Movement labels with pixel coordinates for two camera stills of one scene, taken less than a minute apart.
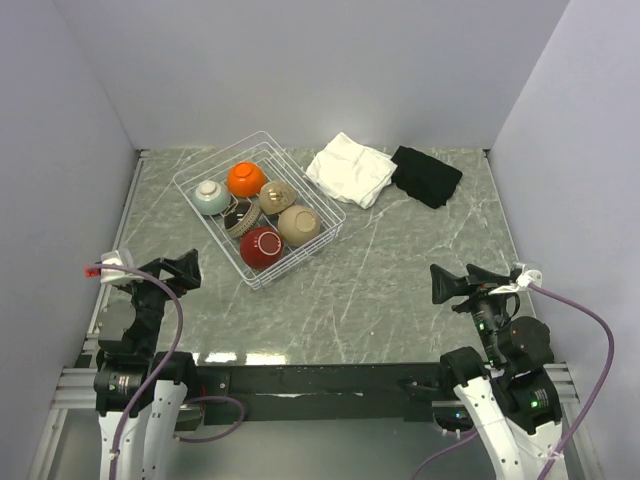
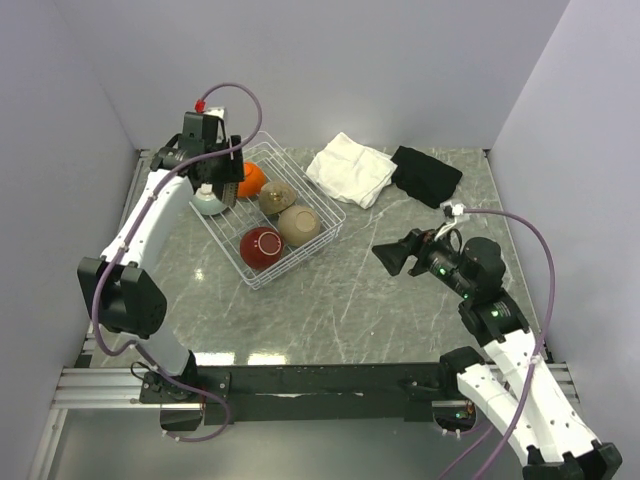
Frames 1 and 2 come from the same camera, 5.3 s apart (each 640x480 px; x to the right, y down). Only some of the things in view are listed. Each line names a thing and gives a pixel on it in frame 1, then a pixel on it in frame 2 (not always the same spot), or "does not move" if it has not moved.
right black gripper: [443, 283] -> [420, 242]
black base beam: [400, 392] does not move
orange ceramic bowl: [245, 179] does not move
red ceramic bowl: [261, 247] does not move
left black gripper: [183, 268] -> [233, 171]
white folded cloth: [351, 171] does not move
